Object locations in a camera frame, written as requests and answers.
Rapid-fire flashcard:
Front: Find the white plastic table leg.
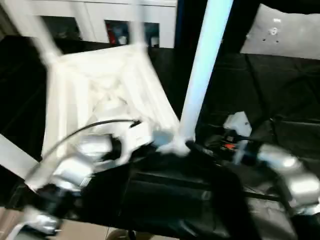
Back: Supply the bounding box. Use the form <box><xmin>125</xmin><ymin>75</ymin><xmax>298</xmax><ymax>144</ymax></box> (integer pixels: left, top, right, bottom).
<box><xmin>178</xmin><ymin>0</ymin><xmax>235</xmax><ymax>149</ymax></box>
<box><xmin>131</xmin><ymin>0</ymin><xmax>149</xmax><ymax>51</ymax></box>
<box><xmin>0</xmin><ymin>133</ymin><xmax>41</xmax><ymax>184</ymax></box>
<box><xmin>9</xmin><ymin>0</ymin><xmax>64</xmax><ymax>66</ymax></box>

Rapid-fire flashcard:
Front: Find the white plastic table top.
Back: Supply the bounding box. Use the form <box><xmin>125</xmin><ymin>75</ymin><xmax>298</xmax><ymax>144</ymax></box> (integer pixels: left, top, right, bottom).
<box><xmin>24</xmin><ymin>43</ymin><xmax>194</xmax><ymax>191</ymax></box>

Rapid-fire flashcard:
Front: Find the dark left robot foot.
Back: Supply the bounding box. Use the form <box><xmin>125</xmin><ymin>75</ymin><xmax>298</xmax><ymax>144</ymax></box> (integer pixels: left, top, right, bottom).
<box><xmin>108</xmin><ymin>228</ymin><xmax>138</xmax><ymax>240</ymax></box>

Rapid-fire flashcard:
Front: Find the white curved plastic panel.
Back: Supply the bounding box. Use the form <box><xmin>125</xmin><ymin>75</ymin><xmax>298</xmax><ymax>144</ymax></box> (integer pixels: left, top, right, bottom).
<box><xmin>239</xmin><ymin>3</ymin><xmax>320</xmax><ymax>61</ymax></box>

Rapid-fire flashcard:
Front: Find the red bottle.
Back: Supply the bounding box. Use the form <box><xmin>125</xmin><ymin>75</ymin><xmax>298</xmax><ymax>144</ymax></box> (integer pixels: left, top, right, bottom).
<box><xmin>106</xmin><ymin>22</ymin><xmax>115</xmax><ymax>44</ymax></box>

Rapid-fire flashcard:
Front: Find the white glass-door cabinet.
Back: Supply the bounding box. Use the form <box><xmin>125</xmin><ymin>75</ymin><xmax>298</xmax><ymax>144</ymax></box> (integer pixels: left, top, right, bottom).
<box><xmin>14</xmin><ymin>0</ymin><xmax>179</xmax><ymax>49</ymax></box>

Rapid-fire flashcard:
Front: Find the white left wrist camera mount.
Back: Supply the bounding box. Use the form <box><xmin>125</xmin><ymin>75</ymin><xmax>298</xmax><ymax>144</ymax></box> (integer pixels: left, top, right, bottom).
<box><xmin>119</xmin><ymin>121</ymin><xmax>154</xmax><ymax>164</ymax></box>

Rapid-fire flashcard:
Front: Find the black left wrist camera cable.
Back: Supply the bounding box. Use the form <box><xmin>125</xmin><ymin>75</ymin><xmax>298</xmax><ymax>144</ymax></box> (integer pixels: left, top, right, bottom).
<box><xmin>24</xmin><ymin>119</ymin><xmax>141</xmax><ymax>181</ymax></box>

